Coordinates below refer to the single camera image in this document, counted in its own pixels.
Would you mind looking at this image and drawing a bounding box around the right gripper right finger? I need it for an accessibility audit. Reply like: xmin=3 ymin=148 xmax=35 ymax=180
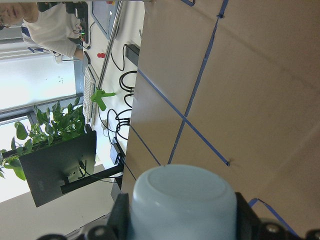
xmin=235 ymin=192 xmax=261 ymax=240

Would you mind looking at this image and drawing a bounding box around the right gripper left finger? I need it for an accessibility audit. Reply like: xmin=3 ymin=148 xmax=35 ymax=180
xmin=107 ymin=193 xmax=130 ymax=240

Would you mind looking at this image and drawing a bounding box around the light blue plastic cup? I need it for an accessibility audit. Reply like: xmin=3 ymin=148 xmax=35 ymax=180
xmin=127 ymin=164 xmax=237 ymax=240

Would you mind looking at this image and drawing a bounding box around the black computer monitor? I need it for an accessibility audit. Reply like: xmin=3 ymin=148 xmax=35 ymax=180
xmin=19 ymin=130 xmax=124 ymax=207

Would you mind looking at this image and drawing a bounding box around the green potted plant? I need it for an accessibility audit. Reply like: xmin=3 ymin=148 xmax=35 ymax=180
xmin=0 ymin=97 xmax=86 ymax=181

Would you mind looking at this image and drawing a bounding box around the white keyboard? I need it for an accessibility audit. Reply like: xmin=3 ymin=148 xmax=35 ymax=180
xmin=82 ymin=64 xmax=97 ymax=123

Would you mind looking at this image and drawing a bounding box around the red emergency button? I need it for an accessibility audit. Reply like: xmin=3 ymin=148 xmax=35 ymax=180
xmin=97 ymin=52 xmax=106 ymax=59

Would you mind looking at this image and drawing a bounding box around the black power adapter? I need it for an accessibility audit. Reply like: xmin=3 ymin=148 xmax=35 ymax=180
xmin=125 ymin=44 xmax=140 ymax=67

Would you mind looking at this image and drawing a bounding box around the seated person white shirt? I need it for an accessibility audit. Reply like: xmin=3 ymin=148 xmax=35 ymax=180
xmin=0 ymin=2 xmax=83 ymax=60

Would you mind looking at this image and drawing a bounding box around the teach pendant tablet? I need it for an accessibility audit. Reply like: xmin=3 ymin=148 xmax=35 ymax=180
xmin=91 ymin=1 xmax=119 ymax=40

